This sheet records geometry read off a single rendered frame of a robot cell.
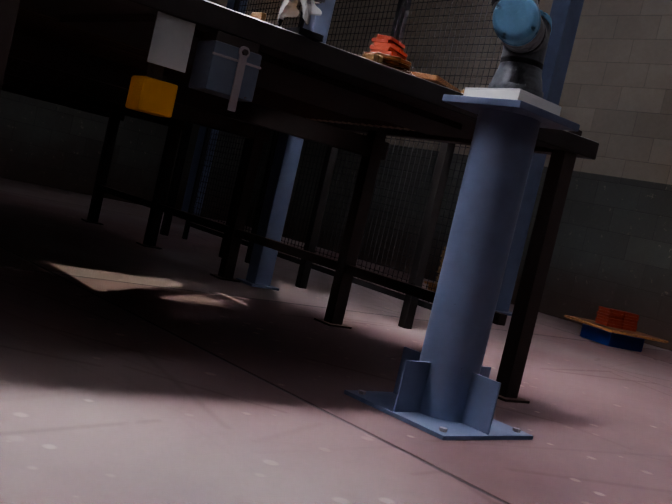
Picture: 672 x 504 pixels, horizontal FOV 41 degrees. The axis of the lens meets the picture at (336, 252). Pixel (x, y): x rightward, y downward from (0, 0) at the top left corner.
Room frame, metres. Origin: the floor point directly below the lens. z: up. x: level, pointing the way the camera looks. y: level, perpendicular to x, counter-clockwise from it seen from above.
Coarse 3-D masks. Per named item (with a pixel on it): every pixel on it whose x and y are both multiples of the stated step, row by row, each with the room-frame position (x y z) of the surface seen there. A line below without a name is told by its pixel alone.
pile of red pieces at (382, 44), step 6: (378, 36) 3.62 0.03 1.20; (384, 36) 3.61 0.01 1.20; (390, 36) 3.60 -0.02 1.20; (378, 42) 3.61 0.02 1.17; (384, 42) 3.60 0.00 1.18; (390, 42) 3.61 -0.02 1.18; (396, 42) 3.64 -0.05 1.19; (372, 48) 3.62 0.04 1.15; (378, 48) 3.61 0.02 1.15; (384, 48) 3.60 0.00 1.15; (390, 48) 3.60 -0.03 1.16; (396, 48) 3.63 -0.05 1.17; (402, 48) 3.72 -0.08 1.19; (390, 54) 3.58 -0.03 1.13; (396, 54) 3.62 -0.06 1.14; (402, 54) 3.69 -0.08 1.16
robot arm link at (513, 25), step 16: (496, 0) 2.33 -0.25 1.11; (512, 0) 2.29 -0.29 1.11; (528, 0) 2.28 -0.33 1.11; (496, 16) 2.30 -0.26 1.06; (512, 16) 2.29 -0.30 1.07; (528, 16) 2.28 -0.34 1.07; (496, 32) 2.32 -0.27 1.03; (512, 32) 2.29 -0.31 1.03; (528, 32) 2.28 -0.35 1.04; (544, 32) 2.38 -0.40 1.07; (512, 48) 2.37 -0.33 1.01; (528, 48) 2.37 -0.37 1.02
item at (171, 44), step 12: (156, 24) 2.12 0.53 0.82; (168, 24) 2.14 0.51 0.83; (180, 24) 2.16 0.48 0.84; (192, 24) 2.17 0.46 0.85; (156, 36) 2.12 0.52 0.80; (168, 36) 2.14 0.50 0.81; (180, 36) 2.16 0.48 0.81; (192, 36) 2.18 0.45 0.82; (156, 48) 2.13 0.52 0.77; (168, 48) 2.15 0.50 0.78; (180, 48) 2.16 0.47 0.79; (156, 60) 2.13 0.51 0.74; (168, 60) 2.15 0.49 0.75; (180, 60) 2.17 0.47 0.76
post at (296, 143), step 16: (320, 16) 4.67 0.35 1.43; (320, 32) 4.69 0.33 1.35; (288, 144) 4.66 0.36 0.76; (288, 160) 4.68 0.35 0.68; (272, 176) 4.71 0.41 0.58; (288, 176) 4.69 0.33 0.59; (272, 192) 4.68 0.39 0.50; (288, 192) 4.70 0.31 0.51; (272, 208) 4.66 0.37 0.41; (272, 224) 4.67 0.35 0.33; (256, 256) 4.69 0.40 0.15; (272, 256) 4.70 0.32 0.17; (256, 272) 4.66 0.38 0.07; (272, 272) 4.71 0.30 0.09; (272, 288) 4.68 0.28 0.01
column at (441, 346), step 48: (480, 144) 2.42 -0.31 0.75; (528, 144) 2.41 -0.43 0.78; (480, 192) 2.40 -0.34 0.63; (480, 240) 2.39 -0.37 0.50; (480, 288) 2.39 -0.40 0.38; (432, 336) 2.43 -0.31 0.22; (480, 336) 2.41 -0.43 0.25; (432, 384) 2.40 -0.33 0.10; (480, 384) 2.38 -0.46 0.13; (432, 432) 2.23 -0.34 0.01; (480, 432) 2.34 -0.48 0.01
